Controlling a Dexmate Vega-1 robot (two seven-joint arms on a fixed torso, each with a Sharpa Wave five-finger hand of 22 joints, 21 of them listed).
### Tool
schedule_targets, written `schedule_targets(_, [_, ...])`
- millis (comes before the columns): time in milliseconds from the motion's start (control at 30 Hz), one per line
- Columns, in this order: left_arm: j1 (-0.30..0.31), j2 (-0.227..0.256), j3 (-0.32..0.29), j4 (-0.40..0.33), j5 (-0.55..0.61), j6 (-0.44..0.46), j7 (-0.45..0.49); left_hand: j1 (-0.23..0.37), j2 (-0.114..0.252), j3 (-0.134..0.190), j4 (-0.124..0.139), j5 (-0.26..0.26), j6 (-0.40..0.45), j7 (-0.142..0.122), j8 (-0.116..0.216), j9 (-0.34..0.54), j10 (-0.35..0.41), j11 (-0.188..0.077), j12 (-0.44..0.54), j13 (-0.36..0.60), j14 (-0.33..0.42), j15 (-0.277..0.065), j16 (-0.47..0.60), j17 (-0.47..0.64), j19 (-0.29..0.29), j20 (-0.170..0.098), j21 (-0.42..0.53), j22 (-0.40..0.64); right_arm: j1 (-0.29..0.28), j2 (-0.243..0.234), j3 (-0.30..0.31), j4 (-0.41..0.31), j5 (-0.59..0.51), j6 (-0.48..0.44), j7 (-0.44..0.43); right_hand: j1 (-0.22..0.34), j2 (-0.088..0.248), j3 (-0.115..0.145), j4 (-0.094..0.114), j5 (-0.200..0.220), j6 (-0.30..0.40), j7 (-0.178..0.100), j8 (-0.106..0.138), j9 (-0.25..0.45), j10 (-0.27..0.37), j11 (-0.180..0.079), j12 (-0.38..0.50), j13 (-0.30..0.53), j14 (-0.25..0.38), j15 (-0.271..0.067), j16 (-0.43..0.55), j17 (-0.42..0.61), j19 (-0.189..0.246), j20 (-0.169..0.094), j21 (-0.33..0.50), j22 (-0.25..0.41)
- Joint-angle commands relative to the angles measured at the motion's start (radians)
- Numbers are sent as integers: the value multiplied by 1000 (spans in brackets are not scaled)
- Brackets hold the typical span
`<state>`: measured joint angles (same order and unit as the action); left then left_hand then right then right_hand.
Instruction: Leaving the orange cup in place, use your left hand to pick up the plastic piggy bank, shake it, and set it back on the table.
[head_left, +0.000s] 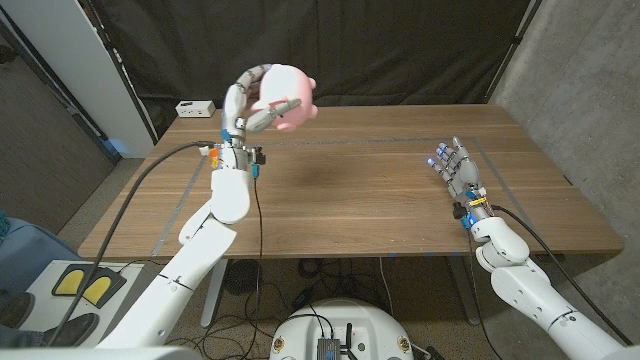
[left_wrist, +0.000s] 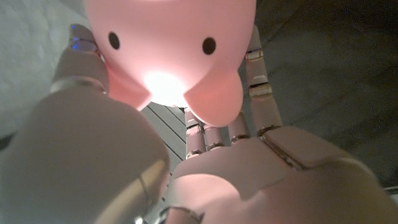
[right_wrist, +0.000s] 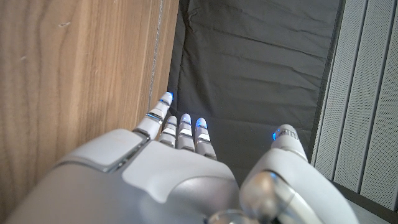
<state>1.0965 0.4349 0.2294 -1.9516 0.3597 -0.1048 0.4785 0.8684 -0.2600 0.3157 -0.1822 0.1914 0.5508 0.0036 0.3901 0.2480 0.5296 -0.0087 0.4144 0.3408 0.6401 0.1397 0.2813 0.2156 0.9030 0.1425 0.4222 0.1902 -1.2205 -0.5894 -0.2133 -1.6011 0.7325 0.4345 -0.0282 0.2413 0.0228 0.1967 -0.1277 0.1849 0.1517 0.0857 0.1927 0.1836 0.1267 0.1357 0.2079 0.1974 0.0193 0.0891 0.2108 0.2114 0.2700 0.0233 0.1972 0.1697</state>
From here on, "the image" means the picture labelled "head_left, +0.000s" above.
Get grey electronics box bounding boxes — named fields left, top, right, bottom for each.
left=317, top=337, right=342, bottom=360

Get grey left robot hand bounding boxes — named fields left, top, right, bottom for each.
left=218, top=63, right=304, bottom=171

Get grey tape outline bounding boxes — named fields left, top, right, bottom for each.
left=149, top=135, right=556, bottom=256

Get grey table leg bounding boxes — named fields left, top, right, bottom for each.
left=446, top=255, right=482, bottom=326

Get black foot pedal yellow pads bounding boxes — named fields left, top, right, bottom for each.
left=51, top=263, right=128, bottom=310

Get white power strip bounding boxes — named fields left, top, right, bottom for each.
left=174, top=99, right=217, bottom=119

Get thin white floor cable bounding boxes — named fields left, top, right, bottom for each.
left=377, top=257, right=396, bottom=316

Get white table leg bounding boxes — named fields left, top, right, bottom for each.
left=199, top=258, right=230, bottom=329

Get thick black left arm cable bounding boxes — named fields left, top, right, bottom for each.
left=47, top=141, right=216, bottom=346

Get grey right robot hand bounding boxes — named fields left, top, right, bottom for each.
left=427, top=135, right=495, bottom=230

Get dark brown shoe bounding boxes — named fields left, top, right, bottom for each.
left=42, top=312, right=100, bottom=347
left=0, top=291, right=36, bottom=330

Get round black fan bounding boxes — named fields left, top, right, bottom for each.
left=223, top=258, right=264, bottom=296

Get black backdrop curtain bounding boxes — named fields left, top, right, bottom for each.
left=92, top=0, right=532, bottom=139

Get white leaning panel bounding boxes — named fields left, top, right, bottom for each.
left=0, top=0, right=156, bottom=159

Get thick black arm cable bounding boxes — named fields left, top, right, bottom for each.
left=47, top=141, right=216, bottom=346
left=492, top=204, right=632, bottom=346

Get pink plastic piggy bank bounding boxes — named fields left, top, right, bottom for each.
left=249, top=63, right=319, bottom=133

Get black power adapter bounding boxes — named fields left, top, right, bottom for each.
left=292, top=288, right=314, bottom=309

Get thin black left arm wire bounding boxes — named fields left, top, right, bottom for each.
left=239, top=164, right=265, bottom=360

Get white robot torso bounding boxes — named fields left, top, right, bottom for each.
left=268, top=298, right=415, bottom=360

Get blue jeans leg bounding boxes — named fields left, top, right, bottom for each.
left=0, top=324, right=49, bottom=349

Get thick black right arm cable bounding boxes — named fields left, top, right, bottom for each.
left=492, top=204, right=632, bottom=346

